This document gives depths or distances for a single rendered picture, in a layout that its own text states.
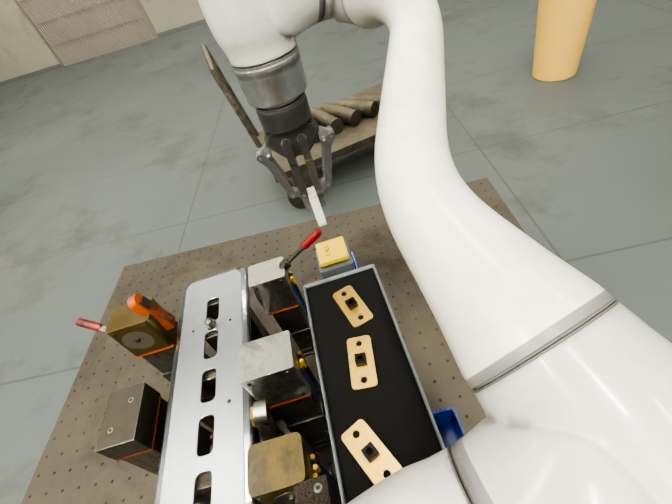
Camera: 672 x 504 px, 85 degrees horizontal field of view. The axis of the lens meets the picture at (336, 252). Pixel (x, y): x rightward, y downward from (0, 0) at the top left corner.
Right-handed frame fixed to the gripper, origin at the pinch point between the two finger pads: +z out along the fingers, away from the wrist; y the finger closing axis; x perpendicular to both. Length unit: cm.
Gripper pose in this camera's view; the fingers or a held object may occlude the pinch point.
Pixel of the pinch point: (316, 206)
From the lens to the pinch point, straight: 66.3
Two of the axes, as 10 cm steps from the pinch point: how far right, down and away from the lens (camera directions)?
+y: -9.5, 3.0, 0.2
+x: 2.0, 6.7, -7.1
